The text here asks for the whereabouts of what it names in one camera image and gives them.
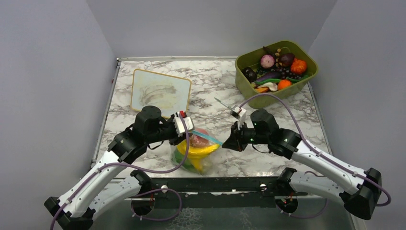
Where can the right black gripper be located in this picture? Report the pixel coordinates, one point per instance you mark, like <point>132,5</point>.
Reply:
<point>235,141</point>

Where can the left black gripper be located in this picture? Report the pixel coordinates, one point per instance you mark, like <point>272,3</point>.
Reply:
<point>175,139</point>

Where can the clear zip top bag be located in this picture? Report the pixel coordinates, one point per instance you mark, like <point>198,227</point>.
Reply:
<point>210,137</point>

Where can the green lettuce leaf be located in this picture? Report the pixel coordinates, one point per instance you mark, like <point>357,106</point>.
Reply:
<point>177,158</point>

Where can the pink peach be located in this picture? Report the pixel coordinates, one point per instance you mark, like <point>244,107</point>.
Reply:
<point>197,141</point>

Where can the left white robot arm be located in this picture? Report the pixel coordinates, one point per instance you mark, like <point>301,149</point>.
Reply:
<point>114,177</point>

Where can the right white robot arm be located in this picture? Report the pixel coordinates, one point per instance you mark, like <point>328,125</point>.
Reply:
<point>355,188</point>

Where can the green white pen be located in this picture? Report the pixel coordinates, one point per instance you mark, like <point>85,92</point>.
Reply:
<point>224,104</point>

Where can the orange carrot slice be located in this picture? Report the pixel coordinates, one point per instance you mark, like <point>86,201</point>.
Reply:
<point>262,89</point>

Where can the white mushroom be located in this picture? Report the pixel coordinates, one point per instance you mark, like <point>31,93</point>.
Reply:
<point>272,86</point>

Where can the dark plum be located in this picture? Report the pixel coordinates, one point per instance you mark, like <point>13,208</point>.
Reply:
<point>250,74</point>

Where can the green chili pepper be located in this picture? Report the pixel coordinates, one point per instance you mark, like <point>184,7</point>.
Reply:
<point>267,81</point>

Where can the purple eggplant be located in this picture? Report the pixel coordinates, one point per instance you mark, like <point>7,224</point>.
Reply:
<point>269,75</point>

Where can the orange tangerine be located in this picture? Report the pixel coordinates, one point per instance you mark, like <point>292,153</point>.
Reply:
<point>284,84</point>

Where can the olive green plastic bin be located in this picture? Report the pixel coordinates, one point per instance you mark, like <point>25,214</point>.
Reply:
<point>252,60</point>

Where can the dark grape bunch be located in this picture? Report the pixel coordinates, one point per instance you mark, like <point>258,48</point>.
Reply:
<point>287,74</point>

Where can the pink purple onion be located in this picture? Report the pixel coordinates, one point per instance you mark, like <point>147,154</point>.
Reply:
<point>267,61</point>

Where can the dark purple avocado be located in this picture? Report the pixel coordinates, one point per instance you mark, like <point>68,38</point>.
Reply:
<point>286,60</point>

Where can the bumpy orange fruit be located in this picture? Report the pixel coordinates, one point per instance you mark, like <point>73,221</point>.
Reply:
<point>298,66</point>

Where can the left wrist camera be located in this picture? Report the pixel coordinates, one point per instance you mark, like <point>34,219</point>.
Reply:
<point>183,123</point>

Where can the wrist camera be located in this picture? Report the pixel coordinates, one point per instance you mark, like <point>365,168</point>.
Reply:
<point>183,123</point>
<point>240,114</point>

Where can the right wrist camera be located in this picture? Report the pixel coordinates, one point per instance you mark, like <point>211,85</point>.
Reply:
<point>240,114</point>

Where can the small whiteboard yellow frame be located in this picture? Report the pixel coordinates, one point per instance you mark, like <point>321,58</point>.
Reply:
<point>168,93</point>

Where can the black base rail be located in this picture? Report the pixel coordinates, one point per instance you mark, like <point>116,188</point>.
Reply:
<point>212,192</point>

